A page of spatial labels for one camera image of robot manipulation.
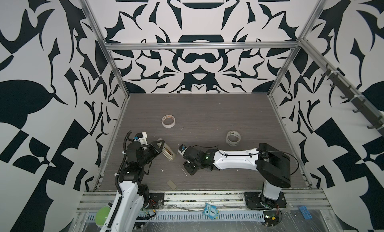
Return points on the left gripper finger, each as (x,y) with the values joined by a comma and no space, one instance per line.
(154,152)
(157,144)

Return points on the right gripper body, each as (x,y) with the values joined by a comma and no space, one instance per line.
(190,168)

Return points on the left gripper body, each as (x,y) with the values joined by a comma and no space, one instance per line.
(143,160)

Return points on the white remote control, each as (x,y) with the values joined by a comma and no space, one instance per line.
(168,152)

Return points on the grey battery cover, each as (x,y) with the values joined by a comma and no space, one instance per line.
(172,185)

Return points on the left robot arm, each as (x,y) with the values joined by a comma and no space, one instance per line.
(132,195)

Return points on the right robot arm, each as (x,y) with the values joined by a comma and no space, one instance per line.
(273,165)

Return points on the white masking tape roll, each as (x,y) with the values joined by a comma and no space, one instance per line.
(168,121)

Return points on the clear tape roll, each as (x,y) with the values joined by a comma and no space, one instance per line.
(233,138)

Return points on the green push button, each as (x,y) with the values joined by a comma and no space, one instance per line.
(102,215)

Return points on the small electronics board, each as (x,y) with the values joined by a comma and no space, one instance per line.
(272,218)

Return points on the blue tape piece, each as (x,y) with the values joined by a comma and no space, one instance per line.
(305,212)

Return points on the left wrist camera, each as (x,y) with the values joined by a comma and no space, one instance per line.
(142,138)

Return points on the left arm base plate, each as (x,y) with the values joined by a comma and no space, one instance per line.
(156,201)

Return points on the white slotted cable duct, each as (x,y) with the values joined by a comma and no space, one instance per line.
(185,216)

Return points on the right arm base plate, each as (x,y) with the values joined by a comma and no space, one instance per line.
(257,201)

